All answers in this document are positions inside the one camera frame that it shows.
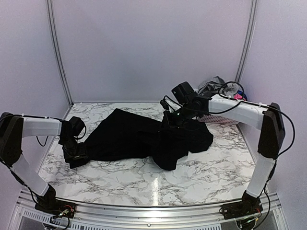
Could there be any blue garment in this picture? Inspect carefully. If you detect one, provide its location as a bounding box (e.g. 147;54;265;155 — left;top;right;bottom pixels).
237;91;247;98

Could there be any white plastic laundry basket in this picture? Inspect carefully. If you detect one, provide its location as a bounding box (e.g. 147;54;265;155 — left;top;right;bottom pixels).
197;115;239;125

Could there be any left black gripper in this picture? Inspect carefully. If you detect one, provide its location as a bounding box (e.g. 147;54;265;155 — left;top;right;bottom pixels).
59;136;88;164

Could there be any pink garment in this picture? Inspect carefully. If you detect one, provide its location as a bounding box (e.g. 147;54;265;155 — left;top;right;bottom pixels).
234;93;245;100

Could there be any aluminium frame post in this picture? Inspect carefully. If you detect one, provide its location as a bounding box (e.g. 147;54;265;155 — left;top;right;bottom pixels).
235;0;259;82
46;0;74;107

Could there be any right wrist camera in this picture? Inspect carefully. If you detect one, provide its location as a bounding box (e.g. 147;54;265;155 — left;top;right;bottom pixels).
171;81;197;105

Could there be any right aluminium frame post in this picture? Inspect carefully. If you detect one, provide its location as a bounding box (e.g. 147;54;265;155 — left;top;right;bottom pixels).
235;0;259;82

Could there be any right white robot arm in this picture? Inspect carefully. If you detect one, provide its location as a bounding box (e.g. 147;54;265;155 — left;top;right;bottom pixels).
160;93;286;215

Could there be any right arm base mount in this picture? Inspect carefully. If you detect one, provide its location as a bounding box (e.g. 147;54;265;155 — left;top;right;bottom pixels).
219;200;263;219

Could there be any aluminium front rail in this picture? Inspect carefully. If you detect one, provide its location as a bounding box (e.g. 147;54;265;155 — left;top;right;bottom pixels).
9;193;288;230

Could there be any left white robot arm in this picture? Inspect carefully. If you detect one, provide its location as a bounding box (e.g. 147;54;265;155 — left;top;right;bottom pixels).
0;112;89;213

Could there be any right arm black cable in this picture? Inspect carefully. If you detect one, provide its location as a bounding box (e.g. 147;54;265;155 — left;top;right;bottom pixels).
217;81;295;160

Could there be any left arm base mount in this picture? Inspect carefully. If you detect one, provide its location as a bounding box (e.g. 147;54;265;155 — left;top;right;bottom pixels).
35;200;76;218

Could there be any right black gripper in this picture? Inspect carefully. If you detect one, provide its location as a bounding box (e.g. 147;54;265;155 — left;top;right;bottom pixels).
159;102;200;130

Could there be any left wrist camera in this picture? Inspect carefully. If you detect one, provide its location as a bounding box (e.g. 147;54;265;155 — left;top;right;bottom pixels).
69;116;87;140

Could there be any black t-shirt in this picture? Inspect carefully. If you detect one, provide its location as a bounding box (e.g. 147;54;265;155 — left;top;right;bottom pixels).
84;109;213;171

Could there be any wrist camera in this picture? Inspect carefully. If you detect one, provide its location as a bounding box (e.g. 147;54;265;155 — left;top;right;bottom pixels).
69;116;87;140
171;81;197;105

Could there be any left aluminium frame post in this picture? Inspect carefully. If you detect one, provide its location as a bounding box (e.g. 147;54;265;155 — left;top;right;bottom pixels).
46;0;74;107

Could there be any grey garment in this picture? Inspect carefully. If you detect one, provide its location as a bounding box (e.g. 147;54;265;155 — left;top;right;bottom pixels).
197;76;240;97

